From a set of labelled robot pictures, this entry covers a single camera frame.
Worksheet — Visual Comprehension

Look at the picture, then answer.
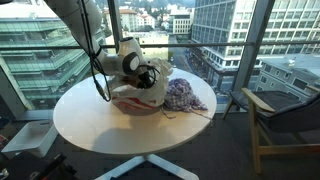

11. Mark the thin brown string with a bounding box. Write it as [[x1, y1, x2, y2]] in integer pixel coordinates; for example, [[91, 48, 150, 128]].
[[160, 107, 213, 120]]

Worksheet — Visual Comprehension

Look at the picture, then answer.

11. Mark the purple plaid shirt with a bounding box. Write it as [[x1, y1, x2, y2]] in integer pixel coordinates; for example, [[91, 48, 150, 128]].
[[163, 78, 209, 113]]

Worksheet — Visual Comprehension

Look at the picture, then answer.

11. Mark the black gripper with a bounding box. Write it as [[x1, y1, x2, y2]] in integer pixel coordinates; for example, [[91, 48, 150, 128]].
[[136, 64, 158, 90]]

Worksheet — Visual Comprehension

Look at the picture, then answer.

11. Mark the grey slanted window column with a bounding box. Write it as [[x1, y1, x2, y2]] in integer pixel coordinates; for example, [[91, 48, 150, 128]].
[[231, 0, 276, 93]]

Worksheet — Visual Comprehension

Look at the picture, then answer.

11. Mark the dark window handrail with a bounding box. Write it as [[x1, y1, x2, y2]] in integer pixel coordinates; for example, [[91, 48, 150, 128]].
[[0, 41, 320, 52]]

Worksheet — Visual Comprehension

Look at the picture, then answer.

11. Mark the white plastic shopping bag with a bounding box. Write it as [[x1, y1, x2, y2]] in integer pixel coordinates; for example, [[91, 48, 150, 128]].
[[105, 57, 174, 111]]

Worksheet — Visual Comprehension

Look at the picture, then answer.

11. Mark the white plastic bin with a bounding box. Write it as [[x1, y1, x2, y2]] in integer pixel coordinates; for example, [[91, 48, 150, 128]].
[[1, 119, 59, 158]]

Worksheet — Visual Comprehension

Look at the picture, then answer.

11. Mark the round white table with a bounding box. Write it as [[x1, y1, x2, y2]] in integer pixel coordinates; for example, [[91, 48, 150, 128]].
[[52, 68, 218, 180]]

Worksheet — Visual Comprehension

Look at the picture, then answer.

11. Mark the wooden armchair frame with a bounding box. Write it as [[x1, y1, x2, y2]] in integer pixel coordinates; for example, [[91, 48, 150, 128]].
[[222, 84, 320, 175]]

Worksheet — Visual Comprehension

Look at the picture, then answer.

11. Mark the narrow window mullion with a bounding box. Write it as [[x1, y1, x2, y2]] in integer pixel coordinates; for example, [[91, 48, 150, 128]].
[[107, 0, 124, 54]]

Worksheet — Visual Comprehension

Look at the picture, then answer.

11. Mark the dark grey chair cushion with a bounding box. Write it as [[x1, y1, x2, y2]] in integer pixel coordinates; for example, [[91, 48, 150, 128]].
[[229, 89, 320, 133]]

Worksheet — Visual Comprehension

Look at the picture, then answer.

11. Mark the black equipment stand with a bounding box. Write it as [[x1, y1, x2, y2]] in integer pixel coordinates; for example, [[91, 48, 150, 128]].
[[0, 151, 79, 180]]

